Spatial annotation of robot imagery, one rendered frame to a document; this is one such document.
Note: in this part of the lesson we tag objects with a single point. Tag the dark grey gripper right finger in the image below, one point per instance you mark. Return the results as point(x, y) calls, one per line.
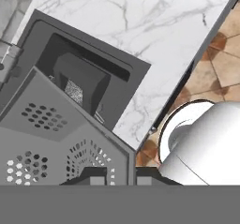
point(146, 172)

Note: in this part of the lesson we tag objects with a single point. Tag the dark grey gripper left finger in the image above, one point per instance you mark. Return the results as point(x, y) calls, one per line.
point(95, 172)

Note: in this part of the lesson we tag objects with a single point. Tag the grey perforated colander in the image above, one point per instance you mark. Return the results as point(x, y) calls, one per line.
point(47, 140)

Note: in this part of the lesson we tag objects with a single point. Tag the dark grey sink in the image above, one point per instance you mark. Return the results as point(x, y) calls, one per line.
point(122, 77)

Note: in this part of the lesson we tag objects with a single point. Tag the white round object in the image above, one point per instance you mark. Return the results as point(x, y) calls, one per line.
point(206, 143)

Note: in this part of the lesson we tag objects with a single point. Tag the grey tap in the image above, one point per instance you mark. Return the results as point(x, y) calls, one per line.
point(8, 62)

